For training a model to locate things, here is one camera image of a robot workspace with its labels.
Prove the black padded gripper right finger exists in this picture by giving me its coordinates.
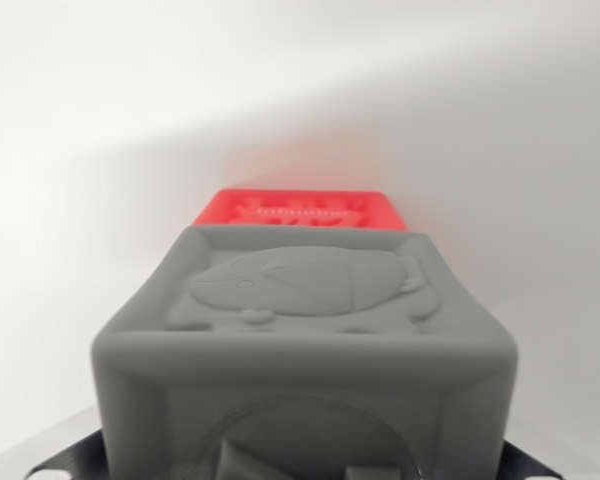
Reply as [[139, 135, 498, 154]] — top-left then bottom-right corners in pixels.
[[501, 424, 581, 480]]

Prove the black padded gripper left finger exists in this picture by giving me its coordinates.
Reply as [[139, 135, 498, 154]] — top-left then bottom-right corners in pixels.
[[23, 417, 107, 480]]

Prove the grey embossed rubber cube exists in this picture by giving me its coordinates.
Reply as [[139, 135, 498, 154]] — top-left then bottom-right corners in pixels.
[[89, 225, 519, 480]]

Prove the red embossed rubber cube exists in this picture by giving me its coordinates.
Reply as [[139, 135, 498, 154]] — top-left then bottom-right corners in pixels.
[[191, 188, 410, 233]]

